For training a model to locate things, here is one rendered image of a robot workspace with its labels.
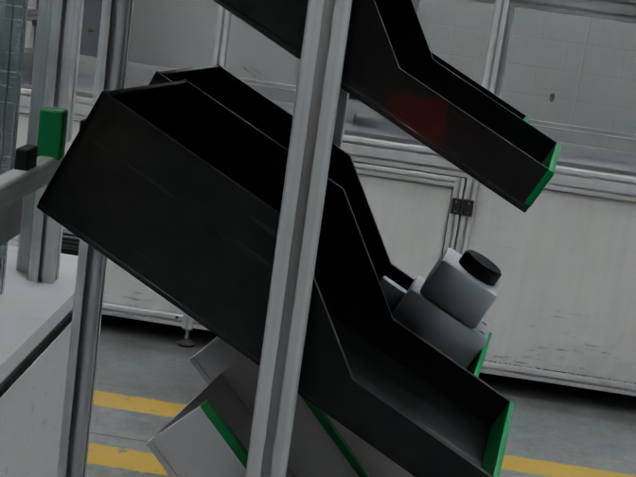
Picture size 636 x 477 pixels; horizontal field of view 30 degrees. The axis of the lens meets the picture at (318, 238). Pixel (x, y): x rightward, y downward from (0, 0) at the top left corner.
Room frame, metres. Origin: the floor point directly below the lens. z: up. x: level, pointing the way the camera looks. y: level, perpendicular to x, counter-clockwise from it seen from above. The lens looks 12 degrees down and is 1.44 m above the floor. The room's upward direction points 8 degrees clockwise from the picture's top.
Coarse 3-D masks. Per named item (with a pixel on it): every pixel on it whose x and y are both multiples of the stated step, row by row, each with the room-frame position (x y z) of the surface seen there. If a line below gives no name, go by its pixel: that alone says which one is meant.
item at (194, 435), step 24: (240, 360) 0.73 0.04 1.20; (216, 384) 0.71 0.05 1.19; (240, 384) 0.73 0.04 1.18; (192, 408) 0.67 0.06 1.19; (216, 408) 0.60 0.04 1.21; (240, 408) 0.72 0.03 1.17; (312, 408) 0.72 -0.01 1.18; (168, 432) 0.60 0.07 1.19; (192, 432) 0.60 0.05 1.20; (216, 432) 0.60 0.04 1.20; (240, 432) 0.70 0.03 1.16; (312, 432) 0.72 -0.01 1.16; (336, 432) 0.71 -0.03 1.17; (168, 456) 0.60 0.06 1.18; (192, 456) 0.60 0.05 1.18; (216, 456) 0.60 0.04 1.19; (240, 456) 0.59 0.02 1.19; (312, 456) 0.72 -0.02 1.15; (336, 456) 0.71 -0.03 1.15
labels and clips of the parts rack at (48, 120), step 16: (48, 112) 0.74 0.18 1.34; (64, 112) 0.74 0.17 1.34; (48, 128) 0.74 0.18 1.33; (64, 128) 0.74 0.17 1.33; (48, 144) 0.74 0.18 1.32; (64, 144) 0.74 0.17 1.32; (16, 160) 0.68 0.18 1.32; (32, 160) 0.69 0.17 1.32; (16, 208) 0.70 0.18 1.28; (0, 224) 0.67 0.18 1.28; (16, 224) 0.70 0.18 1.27; (0, 240) 0.67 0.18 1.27
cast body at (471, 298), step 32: (448, 256) 0.80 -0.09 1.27; (480, 256) 0.81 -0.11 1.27; (384, 288) 0.81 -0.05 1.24; (416, 288) 0.80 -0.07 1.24; (448, 288) 0.79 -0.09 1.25; (480, 288) 0.78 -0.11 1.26; (416, 320) 0.79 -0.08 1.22; (448, 320) 0.79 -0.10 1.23; (480, 320) 0.78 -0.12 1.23; (448, 352) 0.78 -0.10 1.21
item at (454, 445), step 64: (128, 128) 0.61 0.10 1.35; (192, 128) 0.73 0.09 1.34; (64, 192) 0.61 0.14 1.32; (128, 192) 0.61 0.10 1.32; (192, 192) 0.60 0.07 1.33; (256, 192) 0.72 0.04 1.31; (128, 256) 0.61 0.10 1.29; (192, 256) 0.60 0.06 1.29; (256, 256) 0.59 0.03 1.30; (320, 256) 0.71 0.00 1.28; (256, 320) 0.59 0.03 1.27; (320, 320) 0.58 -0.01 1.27; (384, 320) 0.71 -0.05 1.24; (320, 384) 0.58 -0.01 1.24; (384, 384) 0.66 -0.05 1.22; (448, 384) 0.70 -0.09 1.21; (384, 448) 0.58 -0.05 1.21; (448, 448) 0.57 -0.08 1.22
